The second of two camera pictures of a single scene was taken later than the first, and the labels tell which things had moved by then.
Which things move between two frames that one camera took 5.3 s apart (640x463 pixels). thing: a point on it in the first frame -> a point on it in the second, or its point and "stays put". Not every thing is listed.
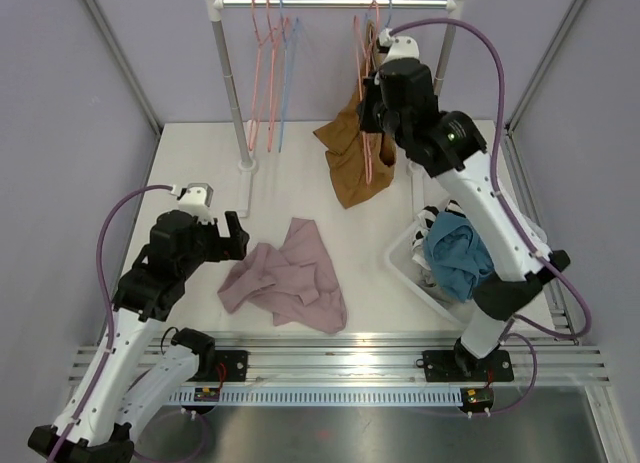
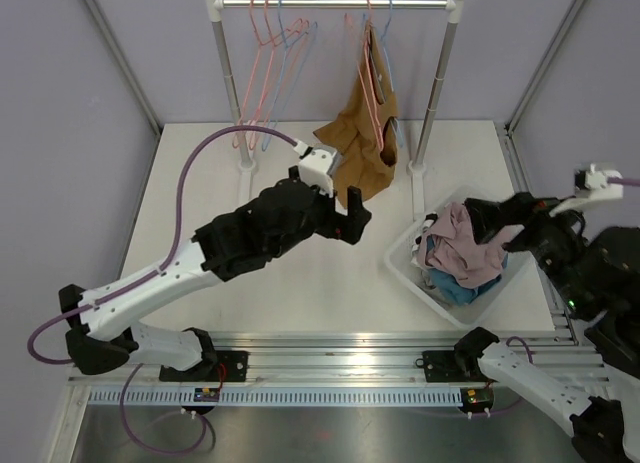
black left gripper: (226, 248) -> (346, 227)
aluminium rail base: (371, 361) stays put
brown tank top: (360, 163) stays put
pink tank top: (297, 283) -> (451, 246)
